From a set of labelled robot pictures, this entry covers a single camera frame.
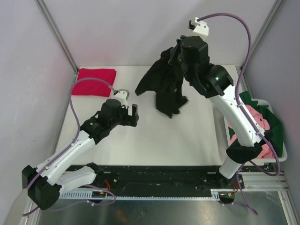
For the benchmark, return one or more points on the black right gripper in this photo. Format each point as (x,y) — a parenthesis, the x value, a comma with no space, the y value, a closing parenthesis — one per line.
(173,59)

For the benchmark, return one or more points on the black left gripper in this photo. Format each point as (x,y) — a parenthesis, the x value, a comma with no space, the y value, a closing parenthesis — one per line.
(129,120)

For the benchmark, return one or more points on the black t shirt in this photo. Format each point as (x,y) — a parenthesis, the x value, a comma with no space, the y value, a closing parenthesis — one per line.
(166,81)

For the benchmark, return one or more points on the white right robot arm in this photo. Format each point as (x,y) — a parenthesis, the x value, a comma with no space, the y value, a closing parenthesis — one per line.
(216,84)

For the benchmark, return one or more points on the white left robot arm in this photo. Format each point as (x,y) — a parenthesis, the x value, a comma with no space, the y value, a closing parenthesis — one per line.
(46,182)

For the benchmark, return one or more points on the folded magenta t shirt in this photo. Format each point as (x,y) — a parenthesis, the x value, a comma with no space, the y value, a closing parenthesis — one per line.
(93,87)

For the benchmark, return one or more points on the green t shirt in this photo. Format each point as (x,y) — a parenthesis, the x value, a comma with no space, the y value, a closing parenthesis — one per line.
(268,121)

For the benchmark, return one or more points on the pink t shirt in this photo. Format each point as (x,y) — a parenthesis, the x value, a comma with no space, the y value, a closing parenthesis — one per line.
(246,129)

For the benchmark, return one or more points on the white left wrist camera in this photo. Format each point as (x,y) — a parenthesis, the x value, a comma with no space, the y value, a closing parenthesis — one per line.
(122,96)

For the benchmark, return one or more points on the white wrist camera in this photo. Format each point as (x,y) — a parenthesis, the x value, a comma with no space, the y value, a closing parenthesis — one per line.
(122,96)
(199,28)

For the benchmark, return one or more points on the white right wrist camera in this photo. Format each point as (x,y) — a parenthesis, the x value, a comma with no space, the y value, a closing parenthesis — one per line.
(199,28)

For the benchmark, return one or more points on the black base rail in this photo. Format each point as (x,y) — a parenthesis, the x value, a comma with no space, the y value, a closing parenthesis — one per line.
(164,181)

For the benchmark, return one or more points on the right aluminium frame post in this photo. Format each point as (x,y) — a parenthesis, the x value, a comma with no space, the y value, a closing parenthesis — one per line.
(272,15)

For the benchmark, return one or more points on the aluminium frame post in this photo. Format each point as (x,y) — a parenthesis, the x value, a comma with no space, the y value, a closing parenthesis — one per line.
(56,33)
(272,15)

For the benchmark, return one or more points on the grey slotted cable duct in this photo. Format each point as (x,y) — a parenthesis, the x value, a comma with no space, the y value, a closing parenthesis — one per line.
(92,194)

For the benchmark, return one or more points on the left aluminium frame post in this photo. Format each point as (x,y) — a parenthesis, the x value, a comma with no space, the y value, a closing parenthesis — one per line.
(56,33)

